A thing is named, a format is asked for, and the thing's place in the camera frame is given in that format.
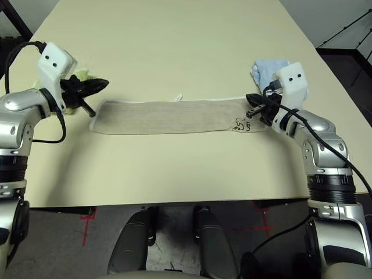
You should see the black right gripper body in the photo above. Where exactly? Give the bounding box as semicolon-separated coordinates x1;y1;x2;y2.
245;98;283;126

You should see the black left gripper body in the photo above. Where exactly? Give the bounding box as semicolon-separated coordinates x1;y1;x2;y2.
59;74;97;119

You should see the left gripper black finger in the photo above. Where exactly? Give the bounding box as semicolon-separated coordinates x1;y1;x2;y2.
81;84;109;95
82;77;110;88

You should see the beige towel with white trim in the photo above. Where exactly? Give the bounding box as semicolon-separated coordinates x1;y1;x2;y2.
88;93;270;136

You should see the folded green towel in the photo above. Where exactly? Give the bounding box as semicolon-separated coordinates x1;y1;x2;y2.
33;66;96;116

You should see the folded light blue towel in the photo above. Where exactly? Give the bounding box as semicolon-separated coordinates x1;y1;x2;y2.
250;59;309;101

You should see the black foam floor mat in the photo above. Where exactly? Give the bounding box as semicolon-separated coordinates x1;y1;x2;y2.
0;36;30;79

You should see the black low platform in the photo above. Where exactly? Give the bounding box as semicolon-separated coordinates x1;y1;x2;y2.
316;48;372;117

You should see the black framed side table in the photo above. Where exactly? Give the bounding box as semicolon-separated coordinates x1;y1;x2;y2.
0;0;33;40

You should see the black table foot bar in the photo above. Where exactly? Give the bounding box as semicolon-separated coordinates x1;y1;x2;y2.
28;206;96;216
255;199;309;209

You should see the black tripod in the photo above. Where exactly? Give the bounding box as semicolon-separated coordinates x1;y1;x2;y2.
318;7;372;88

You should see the red floor tape T mark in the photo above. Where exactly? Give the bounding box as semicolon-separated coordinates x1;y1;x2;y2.
80;208;98;246

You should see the dark grey robot right leg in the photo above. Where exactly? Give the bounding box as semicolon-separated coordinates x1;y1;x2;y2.
194;206;238;279

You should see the dark grey robot leg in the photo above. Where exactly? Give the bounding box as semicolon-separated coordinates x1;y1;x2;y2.
107;209;159;274
194;206;238;279

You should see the dark grey robot left leg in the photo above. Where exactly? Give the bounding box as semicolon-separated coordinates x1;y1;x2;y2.
107;209;159;274

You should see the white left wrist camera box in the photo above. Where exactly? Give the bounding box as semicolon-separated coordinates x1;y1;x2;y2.
37;42;78;113

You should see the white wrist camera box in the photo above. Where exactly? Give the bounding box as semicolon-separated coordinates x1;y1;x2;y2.
274;62;309;110
37;42;78;113

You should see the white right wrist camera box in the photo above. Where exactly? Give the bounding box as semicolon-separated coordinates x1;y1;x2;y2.
274;62;309;110

